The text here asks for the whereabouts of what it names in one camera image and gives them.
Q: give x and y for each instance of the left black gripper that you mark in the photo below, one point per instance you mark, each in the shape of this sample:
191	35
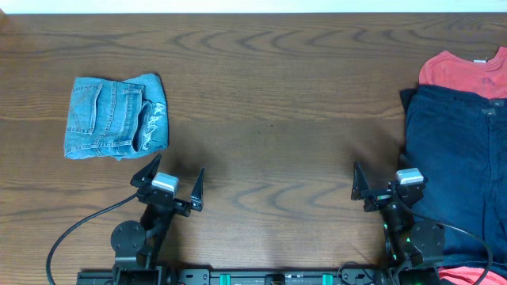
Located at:
165	199

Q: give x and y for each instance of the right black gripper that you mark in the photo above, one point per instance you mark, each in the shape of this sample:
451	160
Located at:
382	198

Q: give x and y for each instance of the dark navy blue shorts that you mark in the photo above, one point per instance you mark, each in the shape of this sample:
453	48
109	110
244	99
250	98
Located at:
458	141

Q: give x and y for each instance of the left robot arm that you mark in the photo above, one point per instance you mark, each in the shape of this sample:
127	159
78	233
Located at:
137	244

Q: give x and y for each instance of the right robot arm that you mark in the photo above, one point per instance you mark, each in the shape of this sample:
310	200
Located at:
413	247

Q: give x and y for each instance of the folded light blue denim shorts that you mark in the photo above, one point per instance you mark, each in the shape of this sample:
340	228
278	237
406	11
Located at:
117	119

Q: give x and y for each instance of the red t-shirt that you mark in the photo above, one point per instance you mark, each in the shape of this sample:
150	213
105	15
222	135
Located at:
487	78

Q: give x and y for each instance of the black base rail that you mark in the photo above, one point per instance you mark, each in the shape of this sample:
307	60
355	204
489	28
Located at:
245	277

